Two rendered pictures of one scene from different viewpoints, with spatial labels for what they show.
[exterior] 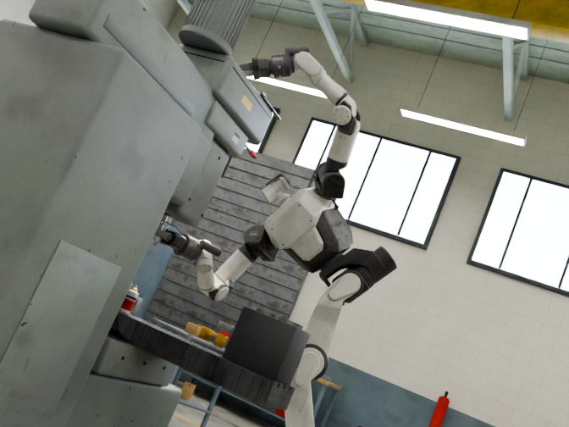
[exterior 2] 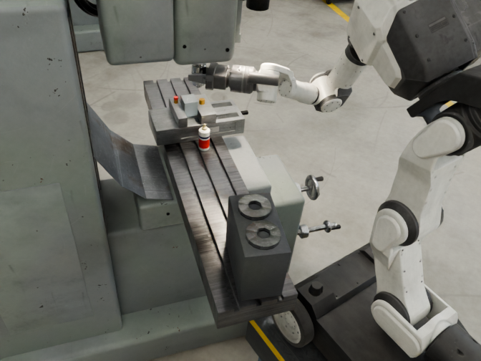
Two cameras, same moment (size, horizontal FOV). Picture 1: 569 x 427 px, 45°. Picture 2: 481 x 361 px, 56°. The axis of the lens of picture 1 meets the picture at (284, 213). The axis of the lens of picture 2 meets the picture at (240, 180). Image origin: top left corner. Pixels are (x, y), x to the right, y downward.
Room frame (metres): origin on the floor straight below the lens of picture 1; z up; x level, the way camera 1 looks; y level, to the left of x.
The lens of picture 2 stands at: (1.73, -0.65, 1.96)
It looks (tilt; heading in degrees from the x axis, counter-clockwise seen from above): 41 degrees down; 44
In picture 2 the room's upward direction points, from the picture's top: 6 degrees clockwise
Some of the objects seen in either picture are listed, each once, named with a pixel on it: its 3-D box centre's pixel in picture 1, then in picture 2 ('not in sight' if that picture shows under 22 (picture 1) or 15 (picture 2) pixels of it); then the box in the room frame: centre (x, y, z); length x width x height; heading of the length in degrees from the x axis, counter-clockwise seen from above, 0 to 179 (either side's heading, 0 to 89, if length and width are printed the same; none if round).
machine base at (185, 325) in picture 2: not in sight; (144, 292); (2.33, 0.50, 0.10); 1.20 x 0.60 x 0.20; 156
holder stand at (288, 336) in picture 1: (267, 343); (255, 243); (2.35, -0.12, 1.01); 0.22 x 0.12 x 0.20; 59
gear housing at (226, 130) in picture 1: (203, 123); not in sight; (2.52, 0.42, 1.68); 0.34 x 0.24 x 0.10; 156
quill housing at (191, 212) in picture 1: (185, 176); (198, 1); (2.56, 0.41, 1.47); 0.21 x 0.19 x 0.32; 66
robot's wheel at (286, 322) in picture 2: not in sight; (291, 319); (2.55, -0.18, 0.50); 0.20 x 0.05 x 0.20; 83
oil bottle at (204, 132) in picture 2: (130, 298); (204, 136); (2.59, 0.40, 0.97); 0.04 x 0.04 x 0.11
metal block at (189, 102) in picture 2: not in sight; (189, 105); (2.62, 0.53, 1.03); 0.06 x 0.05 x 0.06; 69
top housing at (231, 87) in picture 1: (219, 97); not in sight; (2.55, 0.41, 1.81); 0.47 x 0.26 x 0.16; 156
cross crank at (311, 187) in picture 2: not in sight; (304, 188); (3.02, 0.20, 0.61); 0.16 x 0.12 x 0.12; 156
